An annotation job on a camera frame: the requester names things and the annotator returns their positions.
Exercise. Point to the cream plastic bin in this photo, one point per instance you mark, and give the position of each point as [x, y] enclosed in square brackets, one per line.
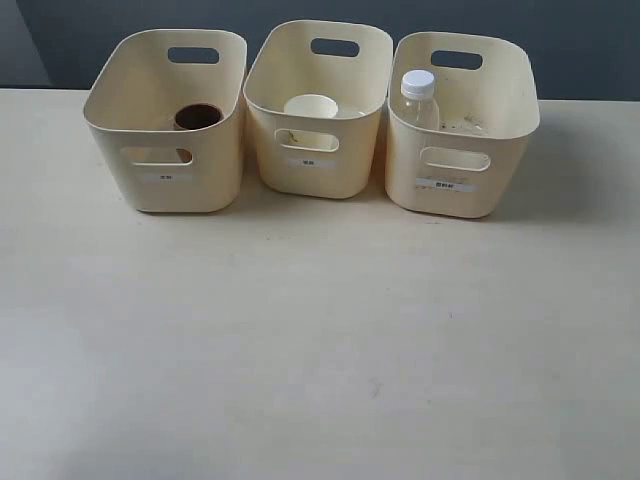
[488, 110]
[351, 64]
[147, 79]

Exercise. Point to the middle cream plastic bin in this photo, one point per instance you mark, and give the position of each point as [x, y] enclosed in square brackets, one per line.
[351, 64]

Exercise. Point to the right cream plastic bin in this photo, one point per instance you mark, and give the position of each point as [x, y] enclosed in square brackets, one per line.
[488, 110]

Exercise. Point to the clear plastic bottle white cap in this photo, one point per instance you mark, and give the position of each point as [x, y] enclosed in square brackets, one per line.
[419, 107]

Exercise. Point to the white paper cup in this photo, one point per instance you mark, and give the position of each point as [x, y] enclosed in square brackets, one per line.
[310, 106]

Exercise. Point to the brown wooden cup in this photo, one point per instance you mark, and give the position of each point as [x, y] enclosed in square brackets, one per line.
[197, 116]

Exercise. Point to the left cream plastic bin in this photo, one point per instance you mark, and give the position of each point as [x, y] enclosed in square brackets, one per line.
[147, 79]

